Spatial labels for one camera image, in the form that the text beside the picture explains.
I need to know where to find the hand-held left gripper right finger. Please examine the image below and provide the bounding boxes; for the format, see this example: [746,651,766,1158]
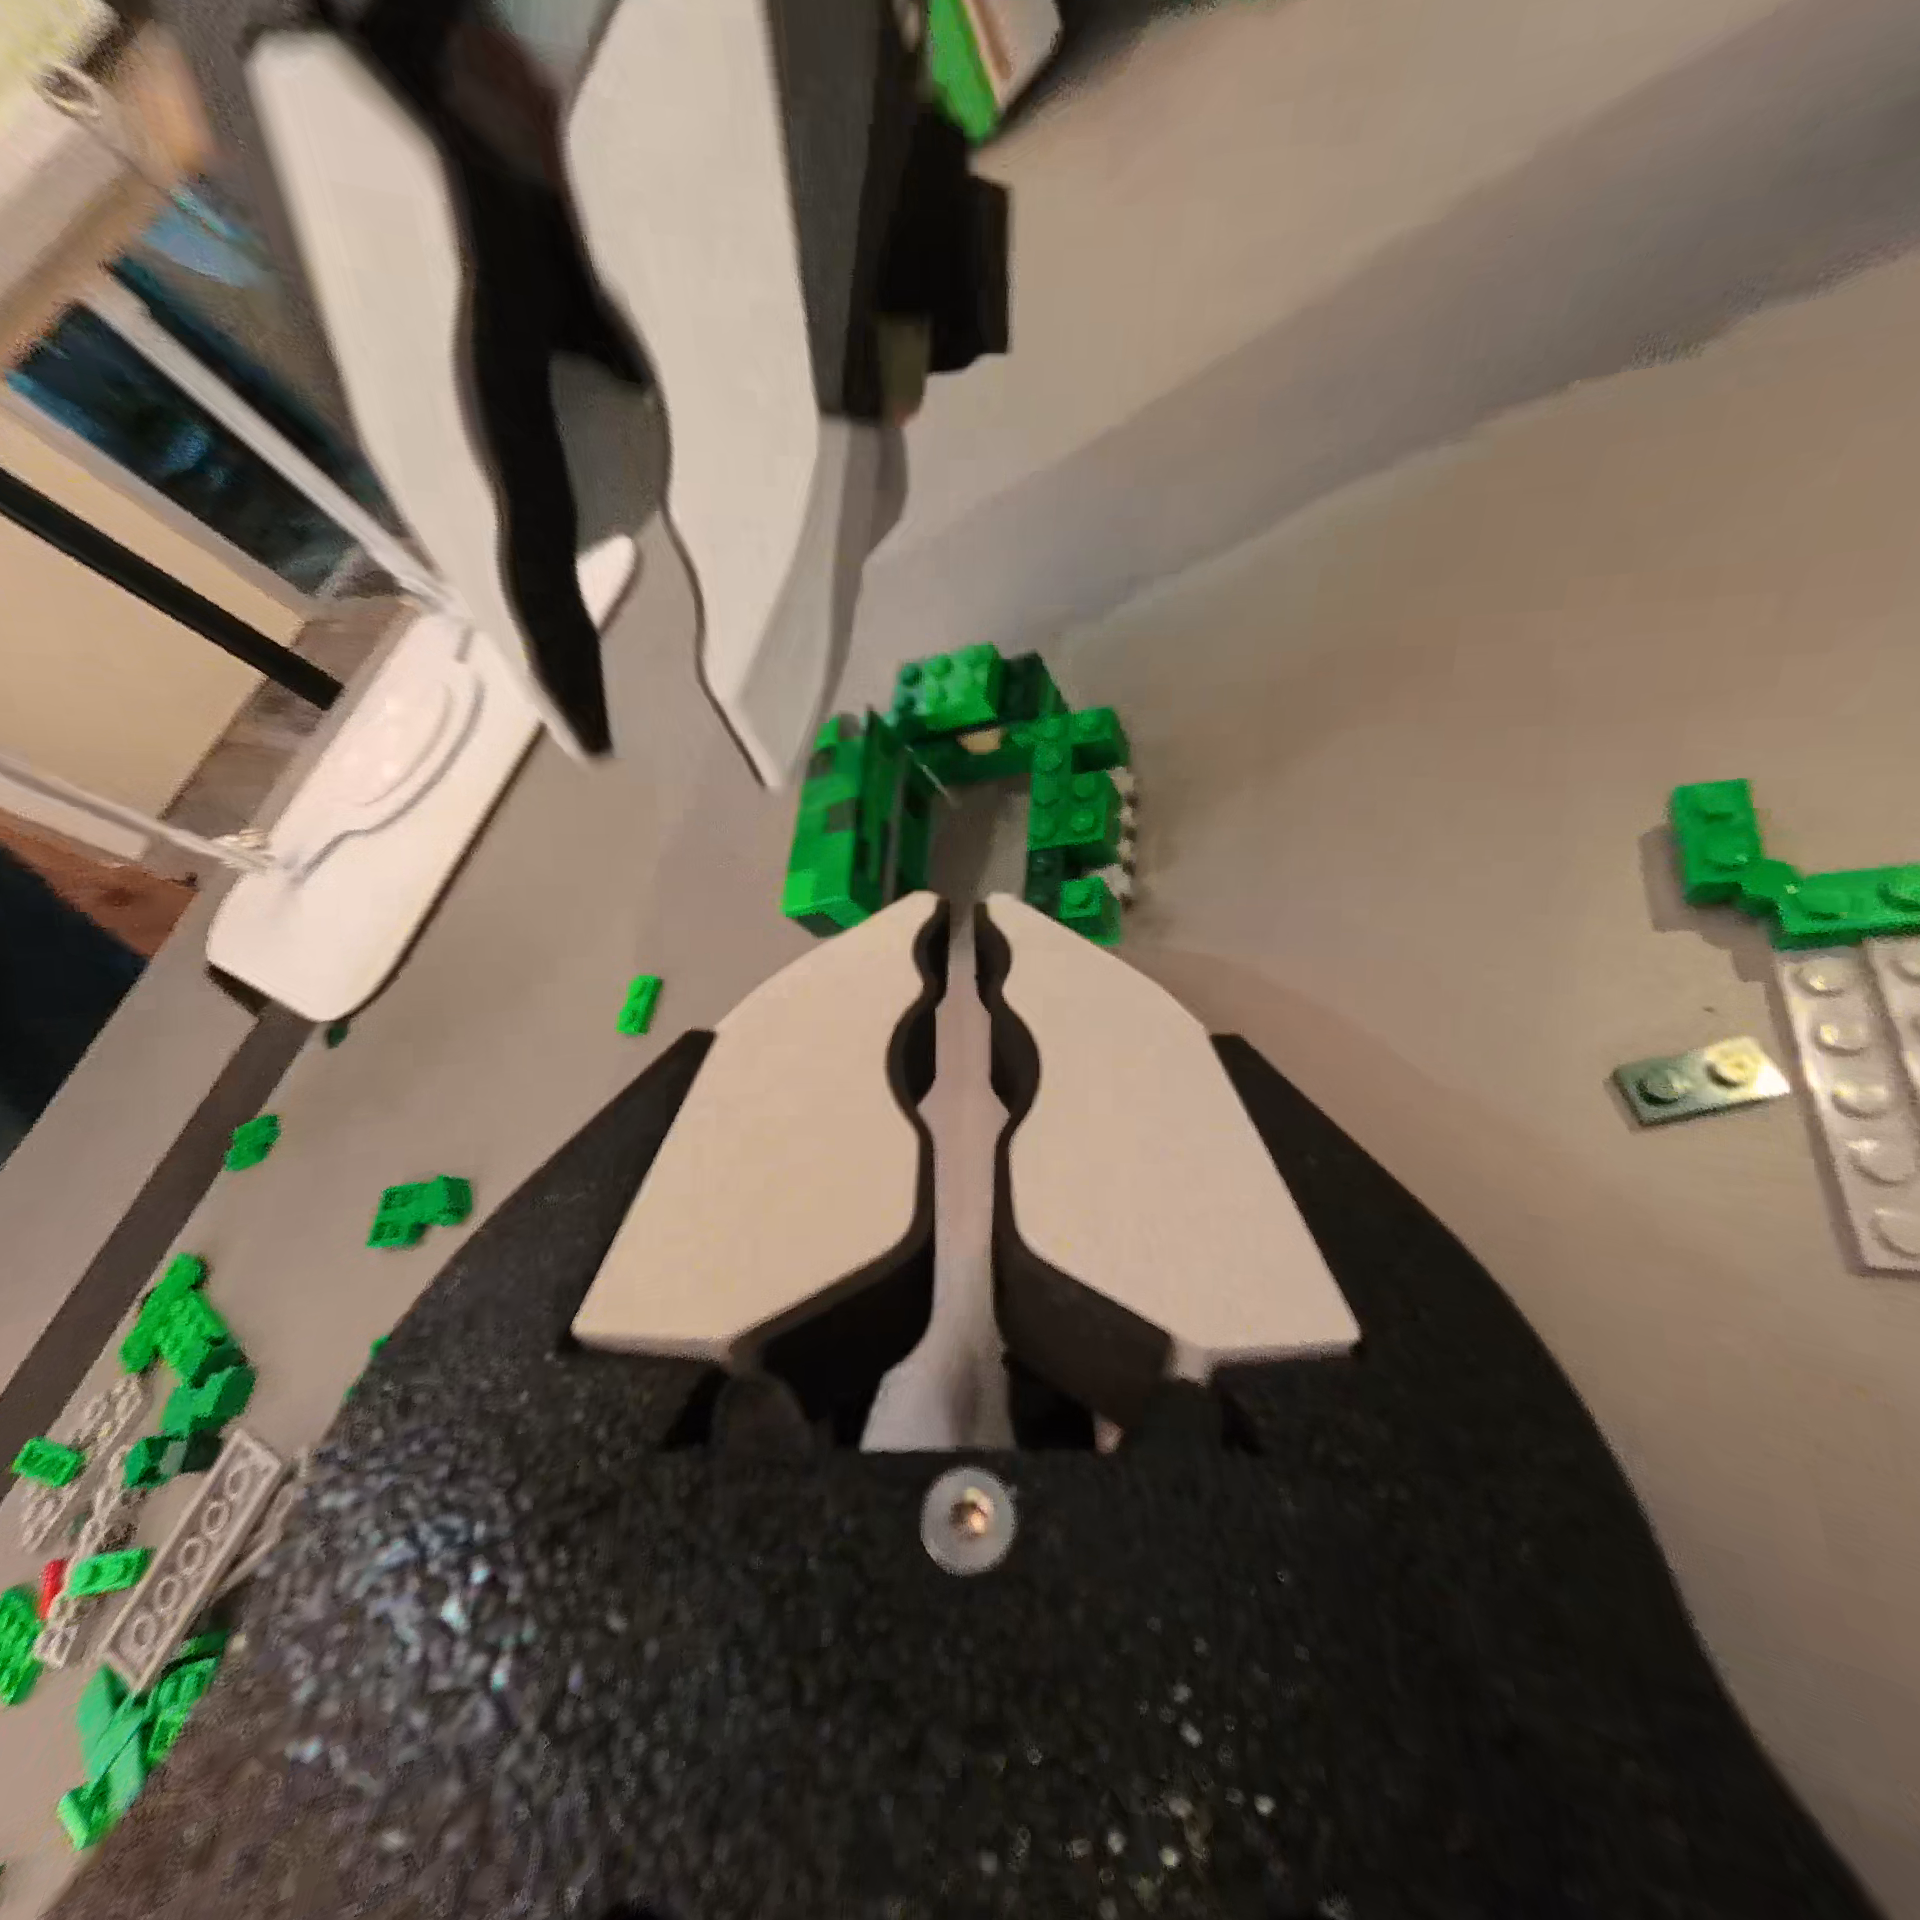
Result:
[973,896,1361,1453]

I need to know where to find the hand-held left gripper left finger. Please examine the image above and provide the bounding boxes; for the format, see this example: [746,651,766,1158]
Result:
[570,892,954,1453]

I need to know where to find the green brick u-shaped model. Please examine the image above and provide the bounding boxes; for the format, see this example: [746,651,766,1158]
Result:
[779,644,1144,951]

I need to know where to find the small grey two stud plate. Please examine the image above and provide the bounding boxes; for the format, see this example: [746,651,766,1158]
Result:
[1613,1035,1788,1125]

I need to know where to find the grey desk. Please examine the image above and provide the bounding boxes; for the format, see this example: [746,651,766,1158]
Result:
[0,0,1920,1920]

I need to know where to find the green toy brick box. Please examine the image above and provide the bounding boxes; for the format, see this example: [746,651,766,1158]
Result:
[920,0,1069,143]

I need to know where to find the grey plate with green bricks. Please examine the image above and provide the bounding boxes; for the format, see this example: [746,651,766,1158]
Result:
[1667,780,1920,1277]

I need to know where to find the scattered loose toy bricks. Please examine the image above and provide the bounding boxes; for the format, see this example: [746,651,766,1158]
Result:
[0,974,670,1856]

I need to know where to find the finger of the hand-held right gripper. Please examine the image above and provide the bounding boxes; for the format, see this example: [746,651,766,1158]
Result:
[560,0,906,794]
[246,25,617,760]

